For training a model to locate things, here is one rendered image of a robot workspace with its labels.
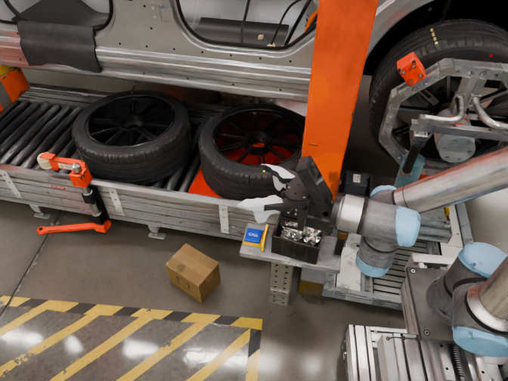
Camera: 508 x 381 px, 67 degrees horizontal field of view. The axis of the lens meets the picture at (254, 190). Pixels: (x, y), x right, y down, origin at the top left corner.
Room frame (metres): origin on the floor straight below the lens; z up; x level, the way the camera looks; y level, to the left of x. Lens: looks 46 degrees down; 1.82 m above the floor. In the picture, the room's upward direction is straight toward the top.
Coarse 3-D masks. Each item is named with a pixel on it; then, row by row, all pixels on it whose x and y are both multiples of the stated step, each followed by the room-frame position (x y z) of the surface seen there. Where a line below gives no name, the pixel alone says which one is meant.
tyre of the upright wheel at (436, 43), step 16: (416, 32) 1.62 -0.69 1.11; (432, 32) 1.55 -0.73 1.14; (448, 32) 1.50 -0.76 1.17; (464, 32) 1.48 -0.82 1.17; (480, 32) 1.47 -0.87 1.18; (496, 32) 1.49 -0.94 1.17; (400, 48) 1.57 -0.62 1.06; (416, 48) 1.48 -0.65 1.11; (432, 48) 1.42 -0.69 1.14; (448, 48) 1.40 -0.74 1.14; (464, 48) 1.39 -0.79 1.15; (480, 48) 1.37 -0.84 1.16; (496, 48) 1.36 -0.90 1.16; (384, 64) 1.58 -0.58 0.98; (432, 64) 1.40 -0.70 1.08; (384, 80) 1.45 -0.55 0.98; (400, 80) 1.42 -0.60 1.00; (384, 96) 1.43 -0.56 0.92; (384, 112) 1.43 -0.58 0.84; (496, 144) 1.33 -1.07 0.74
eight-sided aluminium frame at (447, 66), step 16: (448, 64) 1.32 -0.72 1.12; (464, 64) 1.34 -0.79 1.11; (480, 64) 1.33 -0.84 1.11; (496, 64) 1.32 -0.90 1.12; (432, 80) 1.32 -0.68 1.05; (400, 96) 1.34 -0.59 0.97; (384, 128) 1.35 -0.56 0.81; (384, 144) 1.34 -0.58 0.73; (400, 160) 1.33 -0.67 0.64; (464, 160) 1.31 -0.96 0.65
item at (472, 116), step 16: (448, 80) 1.41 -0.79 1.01; (432, 96) 1.42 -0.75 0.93; (448, 96) 1.40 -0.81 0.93; (496, 96) 1.37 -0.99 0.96; (416, 112) 1.42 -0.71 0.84; (432, 112) 1.45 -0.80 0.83; (400, 128) 1.44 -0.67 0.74; (400, 144) 1.41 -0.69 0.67; (432, 144) 1.48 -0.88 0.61; (480, 144) 1.36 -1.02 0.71; (432, 160) 1.37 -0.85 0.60
